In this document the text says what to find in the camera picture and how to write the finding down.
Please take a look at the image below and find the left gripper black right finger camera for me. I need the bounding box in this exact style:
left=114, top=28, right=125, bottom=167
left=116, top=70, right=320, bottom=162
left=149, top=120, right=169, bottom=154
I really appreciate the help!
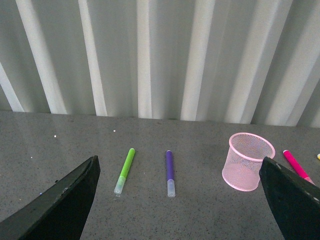
left=259, top=157, right=320, bottom=240

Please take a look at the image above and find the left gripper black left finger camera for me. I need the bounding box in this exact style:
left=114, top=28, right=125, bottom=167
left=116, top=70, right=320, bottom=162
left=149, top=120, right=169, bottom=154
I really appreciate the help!
left=0, top=155, right=101, bottom=240

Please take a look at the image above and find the pink marker pen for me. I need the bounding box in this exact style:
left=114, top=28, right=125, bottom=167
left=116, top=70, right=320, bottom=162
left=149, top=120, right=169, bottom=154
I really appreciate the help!
left=282, top=149, right=315, bottom=185

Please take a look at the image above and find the purple marker pen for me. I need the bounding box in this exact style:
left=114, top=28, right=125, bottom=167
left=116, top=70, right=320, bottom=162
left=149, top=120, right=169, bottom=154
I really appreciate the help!
left=165, top=150, right=176, bottom=198

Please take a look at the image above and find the pink mesh cup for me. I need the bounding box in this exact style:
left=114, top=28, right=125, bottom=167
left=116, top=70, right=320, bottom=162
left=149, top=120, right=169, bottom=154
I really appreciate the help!
left=222, top=132, right=276, bottom=192

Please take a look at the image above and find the green marker pen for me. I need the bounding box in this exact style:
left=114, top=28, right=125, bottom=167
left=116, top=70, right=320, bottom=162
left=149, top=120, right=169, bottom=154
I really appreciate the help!
left=114, top=148, right=136, bottom=195

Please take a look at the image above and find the white pleated curtain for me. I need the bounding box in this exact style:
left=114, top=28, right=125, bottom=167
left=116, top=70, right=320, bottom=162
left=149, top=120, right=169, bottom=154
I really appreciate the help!
left=0, top=0, right=320, bottom=128

